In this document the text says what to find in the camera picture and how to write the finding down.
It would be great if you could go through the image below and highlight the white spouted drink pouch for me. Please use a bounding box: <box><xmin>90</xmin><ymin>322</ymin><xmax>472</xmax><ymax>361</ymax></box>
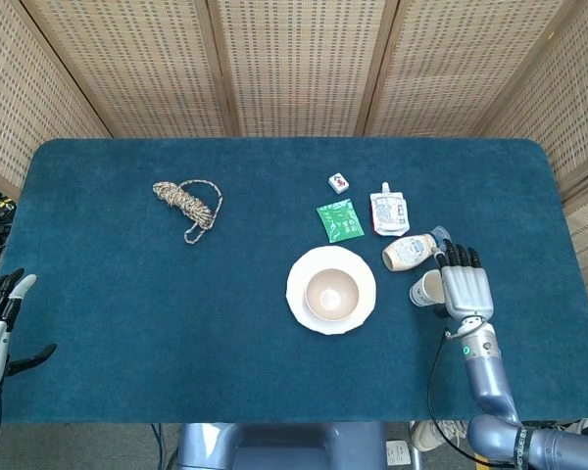
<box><xmin>368</xmin><ymin>181</ymin><xmax>412</xmax><ymax>238</ymax></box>

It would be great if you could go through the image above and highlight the beige bowl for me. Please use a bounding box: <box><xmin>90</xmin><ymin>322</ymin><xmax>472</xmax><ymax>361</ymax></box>
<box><xmin>304</xmin><ymin>267</ymin><xmax>363</xmax><ymax>322</ymax></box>

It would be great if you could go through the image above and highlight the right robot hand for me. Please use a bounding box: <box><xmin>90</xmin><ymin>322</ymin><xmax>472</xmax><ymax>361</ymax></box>
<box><xmin>435</xmin><ymin>242</ymin><xmax>496</xmax><ymax>324</ymax></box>

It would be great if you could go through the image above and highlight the white sneaker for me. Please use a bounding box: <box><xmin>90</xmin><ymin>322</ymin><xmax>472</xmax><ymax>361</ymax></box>
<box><xmin>410</xmin><ymin>418</ymin><xmax>471</xmax><ymax>452</ymax></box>

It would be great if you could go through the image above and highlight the green tea sachet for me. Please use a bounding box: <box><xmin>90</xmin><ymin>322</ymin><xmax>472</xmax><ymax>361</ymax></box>
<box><xmin>316</xmin><ymin>198</ymin><xmax>366</xmax><ymax>244</ymax></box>

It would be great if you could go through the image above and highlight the small white paper cup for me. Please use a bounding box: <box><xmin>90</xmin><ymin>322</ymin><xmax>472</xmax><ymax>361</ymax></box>
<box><xmin>409</xmin><ymin>269</ymin><xmax>447</xmax><ymax>308</ymax></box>

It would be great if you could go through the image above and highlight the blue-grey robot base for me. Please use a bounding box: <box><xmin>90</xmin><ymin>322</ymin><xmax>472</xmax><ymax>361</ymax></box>
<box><xmin>169</xmin><ymin>421</ymin><xmax>413</xmax><ymax>470</ymax></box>

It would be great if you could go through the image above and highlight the white mahjong tile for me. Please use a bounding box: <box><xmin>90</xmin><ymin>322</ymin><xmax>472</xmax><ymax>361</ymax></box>
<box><xmin>327</xmin><ymin>171</ymin><xmax>353</xmax><ymax>194</ymax></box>

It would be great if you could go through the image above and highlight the blue table cloth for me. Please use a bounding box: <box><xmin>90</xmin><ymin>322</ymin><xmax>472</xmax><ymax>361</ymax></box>
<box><xmin>0</xmin><ymin>137</ymin><xmax>588</xmax><ymax>425</ymax></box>

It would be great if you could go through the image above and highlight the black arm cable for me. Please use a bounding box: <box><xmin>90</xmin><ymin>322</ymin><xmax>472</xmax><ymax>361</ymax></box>
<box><xmin>426</xmin><ymin>317</ymin><xmax>486</xmax><ymax>464</ymax></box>

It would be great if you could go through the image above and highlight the white power strip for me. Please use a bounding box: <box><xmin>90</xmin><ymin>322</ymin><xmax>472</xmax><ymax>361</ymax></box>
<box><xmin>385</xmin><ymin>439</ymin><xmax>413</xmax><ymax>466</ymax></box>

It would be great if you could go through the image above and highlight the cream squeeze sauce bottle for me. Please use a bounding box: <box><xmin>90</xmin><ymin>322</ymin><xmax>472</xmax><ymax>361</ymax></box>
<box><xmin>381</xmin><ymin>225</ymin><xmax>455</xmax><ymax>273</ymax></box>

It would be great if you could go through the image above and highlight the cream scalloped plate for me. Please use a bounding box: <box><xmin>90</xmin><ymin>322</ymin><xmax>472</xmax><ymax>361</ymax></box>
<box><xmin>285</xmin><ymin>246</ymin><xmax>377</xmax><ymax>337</ymax></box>

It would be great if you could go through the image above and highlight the blue cable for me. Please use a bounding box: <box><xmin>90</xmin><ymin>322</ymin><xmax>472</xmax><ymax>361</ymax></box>
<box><xmin>150</xmin><ymin>423</ymin><xmax>167</xmax><ymax>470</ymax></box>

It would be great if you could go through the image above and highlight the woven bamboo folding screen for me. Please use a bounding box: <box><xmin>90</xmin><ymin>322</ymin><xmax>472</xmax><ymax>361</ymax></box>
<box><xmin>0</xmin><ymin>0</ymin><xmax>588</xmax><ymax>295</ymax></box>

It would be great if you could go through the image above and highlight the braided beige rope bundle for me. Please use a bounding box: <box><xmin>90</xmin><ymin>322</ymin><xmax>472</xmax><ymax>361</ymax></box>
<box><xmin>152</xmin><ymin>179</ymin><xmax>224</xmax><ymax>246</ymax></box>

